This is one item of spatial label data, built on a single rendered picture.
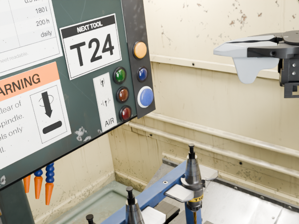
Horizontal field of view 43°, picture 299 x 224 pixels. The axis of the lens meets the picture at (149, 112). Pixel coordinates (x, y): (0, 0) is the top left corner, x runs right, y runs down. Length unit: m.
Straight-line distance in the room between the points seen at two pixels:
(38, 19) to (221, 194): 1.25
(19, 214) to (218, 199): 0.76
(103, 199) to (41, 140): 1.59
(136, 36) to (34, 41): 0.18
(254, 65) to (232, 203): 1.06
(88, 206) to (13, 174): 1.54
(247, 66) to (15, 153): 0.34
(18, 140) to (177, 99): 1.15
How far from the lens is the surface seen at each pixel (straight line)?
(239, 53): 0.56
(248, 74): 0.58
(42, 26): 0.50
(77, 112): 0.55
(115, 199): 2.08
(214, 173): 1.05
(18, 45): 0.48
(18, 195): 1.38
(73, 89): 0.53
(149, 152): 1.86
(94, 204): 2.07
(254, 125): 1.42
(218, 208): 1.58
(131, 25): 0.59
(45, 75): 0.51
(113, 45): 0.57
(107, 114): 0.58
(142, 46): 0.60
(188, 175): 0.99
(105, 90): 0.57
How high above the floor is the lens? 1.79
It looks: 24 degrees down
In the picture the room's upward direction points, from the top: 7 degrees counter-clockwise
